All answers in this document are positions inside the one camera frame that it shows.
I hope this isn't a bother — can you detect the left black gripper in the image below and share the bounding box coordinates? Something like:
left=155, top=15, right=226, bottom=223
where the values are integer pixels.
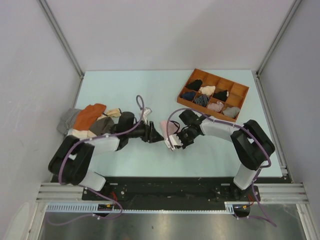
left=126, top=118, right=164, bottom=144

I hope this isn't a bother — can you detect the pink underwear navy trim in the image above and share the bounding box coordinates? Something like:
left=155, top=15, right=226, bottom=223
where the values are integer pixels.
left=160, top=120, right=180, bottom=140

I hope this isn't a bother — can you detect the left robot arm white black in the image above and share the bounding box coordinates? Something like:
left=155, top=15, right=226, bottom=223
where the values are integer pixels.
left=48, top=111, right=164, bottom=200

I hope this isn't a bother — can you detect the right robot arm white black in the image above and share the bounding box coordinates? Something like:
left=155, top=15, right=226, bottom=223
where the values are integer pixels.
left=174, top=109, right=275, bottom=201

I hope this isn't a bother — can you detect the peach underwear dark trim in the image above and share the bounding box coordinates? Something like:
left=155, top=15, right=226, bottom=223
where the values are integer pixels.
left=97, top=108, right=122, bottom=120

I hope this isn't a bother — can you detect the striped navy rolled underwear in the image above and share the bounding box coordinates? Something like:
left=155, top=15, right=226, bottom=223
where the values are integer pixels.
left=193, top=95, right=210, bottom=108

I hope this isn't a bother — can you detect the pale pink rolled underwear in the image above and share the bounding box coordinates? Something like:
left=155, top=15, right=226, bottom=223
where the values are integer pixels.
left=207, top=101, right=224, bottom=113

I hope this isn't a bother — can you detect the olive brown underwear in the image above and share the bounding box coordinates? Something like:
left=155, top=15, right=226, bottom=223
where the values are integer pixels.
left=87, top=116, right=115, bottom=137

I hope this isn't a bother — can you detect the cream rolled underwear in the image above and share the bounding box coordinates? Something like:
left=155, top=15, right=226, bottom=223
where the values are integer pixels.
left=198, top=85, right=216, bottom=96

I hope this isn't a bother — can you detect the grey rolled underwear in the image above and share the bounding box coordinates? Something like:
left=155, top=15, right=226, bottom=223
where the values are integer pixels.
left=222, top=106, right=241, bottom=119

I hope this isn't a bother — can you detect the black white rolled underwear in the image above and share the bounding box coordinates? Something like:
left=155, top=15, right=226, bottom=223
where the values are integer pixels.
left=212, top=90, right=229, bottom=102

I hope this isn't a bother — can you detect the cream beige underwear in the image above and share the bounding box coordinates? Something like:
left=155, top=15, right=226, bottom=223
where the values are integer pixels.
left=67, top=128, right=96, bottom=140

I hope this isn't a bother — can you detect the orange underwear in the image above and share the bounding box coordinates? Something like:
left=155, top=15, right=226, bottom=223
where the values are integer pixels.
left=73, top=103, right=107, bottom=131

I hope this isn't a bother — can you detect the grey striped underwear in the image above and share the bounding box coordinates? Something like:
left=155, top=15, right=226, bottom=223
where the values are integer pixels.
left=56, top=108, right=81, bottom=135

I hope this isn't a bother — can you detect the wooden compartment tray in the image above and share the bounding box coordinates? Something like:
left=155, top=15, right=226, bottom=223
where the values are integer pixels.
left=176, top=68, right=249, bottom=122

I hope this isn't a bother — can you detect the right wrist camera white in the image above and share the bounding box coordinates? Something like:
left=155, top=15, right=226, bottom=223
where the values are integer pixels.
left=164, top=134, right=183, bottom=151

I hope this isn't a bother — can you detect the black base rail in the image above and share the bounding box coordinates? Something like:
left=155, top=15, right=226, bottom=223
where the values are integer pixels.
left=51, top=174, right=292, bottom=203

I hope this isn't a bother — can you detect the white cable duct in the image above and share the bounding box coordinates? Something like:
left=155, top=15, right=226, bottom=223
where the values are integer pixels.
left=46, top=202, right=249, bottom=214

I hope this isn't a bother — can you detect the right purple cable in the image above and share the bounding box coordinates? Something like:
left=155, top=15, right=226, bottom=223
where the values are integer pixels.
left=166, top=107, right=278, bottom=227

